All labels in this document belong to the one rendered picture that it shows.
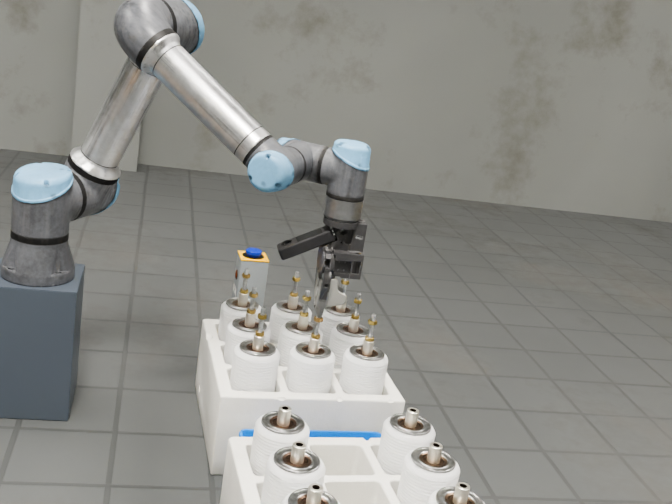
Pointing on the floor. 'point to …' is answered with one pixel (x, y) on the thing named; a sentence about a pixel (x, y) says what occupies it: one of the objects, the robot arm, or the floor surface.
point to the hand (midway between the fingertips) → (316, 309)
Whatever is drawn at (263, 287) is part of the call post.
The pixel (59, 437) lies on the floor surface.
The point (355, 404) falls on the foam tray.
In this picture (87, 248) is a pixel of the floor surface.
